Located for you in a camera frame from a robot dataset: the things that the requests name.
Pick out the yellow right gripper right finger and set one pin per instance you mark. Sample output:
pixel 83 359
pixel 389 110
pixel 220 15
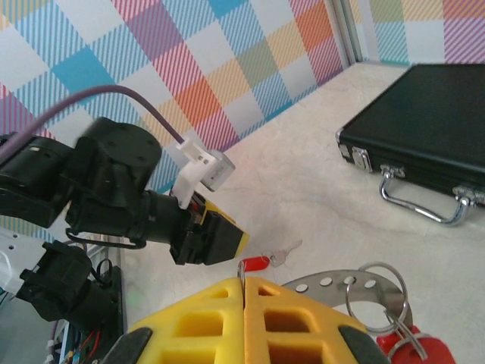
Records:
pixel 295 326

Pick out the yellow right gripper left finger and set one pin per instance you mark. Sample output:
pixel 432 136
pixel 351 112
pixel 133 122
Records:
pixel 197 326

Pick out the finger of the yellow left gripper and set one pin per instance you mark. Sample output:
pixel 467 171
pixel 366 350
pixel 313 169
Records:
pixel 216 212
pixel 219 239

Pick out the key with red cap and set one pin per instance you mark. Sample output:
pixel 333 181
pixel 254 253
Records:
pixel 255 263
pixel 435 352

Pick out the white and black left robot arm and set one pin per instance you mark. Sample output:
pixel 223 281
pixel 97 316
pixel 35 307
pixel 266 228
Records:
pixel 64 284

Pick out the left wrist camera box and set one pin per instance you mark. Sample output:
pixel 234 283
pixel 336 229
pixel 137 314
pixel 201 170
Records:
pixel 216 170

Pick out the aluminium frame post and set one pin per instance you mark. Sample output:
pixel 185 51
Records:
pixel 348 30

